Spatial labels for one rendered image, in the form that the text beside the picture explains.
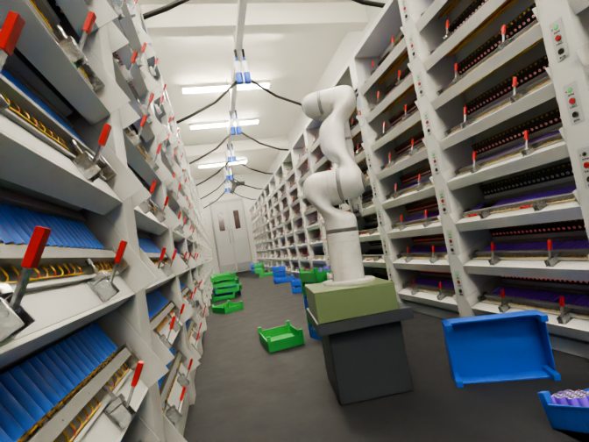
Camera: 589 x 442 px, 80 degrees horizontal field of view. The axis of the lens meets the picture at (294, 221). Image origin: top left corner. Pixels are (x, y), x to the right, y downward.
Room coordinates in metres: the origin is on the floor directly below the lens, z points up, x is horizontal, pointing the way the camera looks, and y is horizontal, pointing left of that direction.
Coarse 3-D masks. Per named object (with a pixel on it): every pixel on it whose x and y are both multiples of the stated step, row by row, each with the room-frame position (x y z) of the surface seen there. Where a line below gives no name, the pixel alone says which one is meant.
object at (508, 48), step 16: (528, 16) 1.30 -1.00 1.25; (512, 32) 1.38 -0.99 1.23; (528, 32) 1.15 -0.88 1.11; (480, 48) 1.53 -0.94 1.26; (496, 48) 1.47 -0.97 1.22; (512, 48) 1.22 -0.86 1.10; (528, 48) 1.30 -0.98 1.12; (464, 64) 1.65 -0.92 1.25; (480, 64) 1.44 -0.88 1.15; (496, 64) 1.30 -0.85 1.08; (464, 80) 1.46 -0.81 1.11; (480, 80) 1.57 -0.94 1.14; (432, 96) 1.70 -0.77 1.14; (448, 96) 1.58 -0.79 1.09
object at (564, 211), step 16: (512, 192) 1.54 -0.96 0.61; (576, 192) 1.10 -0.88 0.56; (464, 208) 1.71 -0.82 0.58; (528, 208) 1.34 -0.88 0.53; (544, 208) 1.25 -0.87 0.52; (560, 208) 1.17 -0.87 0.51; (576, 208) 1.12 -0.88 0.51; (464, 224) 1.63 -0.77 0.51; (480, 224) 1.54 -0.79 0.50; (496, 224) 1.46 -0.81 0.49; (512, 224) 1.38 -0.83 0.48; (528, 224) 1.32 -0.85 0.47
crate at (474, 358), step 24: (528, 312) 1.17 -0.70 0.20; (456, 336) 1.25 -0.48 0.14; (480, 336) 1.23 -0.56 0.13; (504, 336) 1.21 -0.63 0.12; (528, 336) 1.20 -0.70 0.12; (456, 360) 1.25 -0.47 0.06; (480, 360) 1.23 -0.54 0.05; (504, 360) 1.22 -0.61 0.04; (528, 360) 1.20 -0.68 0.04; (552, 360) 1.14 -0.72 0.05; (456, 384) 1.19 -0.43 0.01
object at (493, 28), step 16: (464, 0) 1.62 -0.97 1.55; (528, 0) 1.33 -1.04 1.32; (448, 16) 1.74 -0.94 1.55; (512, 16) 1.40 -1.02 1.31; (400, 32) 2.15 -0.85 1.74; (480, 32) 1.57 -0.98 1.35; (496, 32) 1.49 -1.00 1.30; (464, 48) 1.68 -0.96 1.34; (544, 48) 1.31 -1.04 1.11; (512, 64) 1.45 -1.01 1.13; (528, 64) 1.38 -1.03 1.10; (496, 80) 1.54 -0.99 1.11; (416, 96) 2.11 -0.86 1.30; (528, 112) 1.43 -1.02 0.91; (544, 112) 1.36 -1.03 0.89; (416, 128) 2.17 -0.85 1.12; (496, 128) 1.59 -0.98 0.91; (400, 144) 2.38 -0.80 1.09; (560, 160) 1.34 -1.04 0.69; (512, 176) 1.56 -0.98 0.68
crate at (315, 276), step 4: (300, 268) 2.06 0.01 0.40; (316, 268) 1.91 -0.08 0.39; (328, 268) 2.17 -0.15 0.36; (300, 272) 2.07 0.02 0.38; (304, 272) 2.09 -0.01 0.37; (308, 272) 2.10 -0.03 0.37; (312, 272) 2.12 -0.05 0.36; (316, 272) 1.91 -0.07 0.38; (320, 272) 1.91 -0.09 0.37; (324, 272) 1.93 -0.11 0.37; (328, 272) 1.94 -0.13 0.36; (300, 276) 2.08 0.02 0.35; (304, 276) 2.03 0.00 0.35; (308, 276) 1.99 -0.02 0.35; (312, 276) 1.94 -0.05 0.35; (316, 276) 1.90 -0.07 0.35; (320, 276) 1.91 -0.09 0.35; (324, 276) 1.92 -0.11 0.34; (304, 280) 2.03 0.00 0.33; (308, 280) 1.99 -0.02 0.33; (312, 280) 1.95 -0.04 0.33; (316, 280) 1.90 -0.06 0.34; (320, 280) 1.91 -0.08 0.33; (324, 280) 1.92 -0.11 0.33
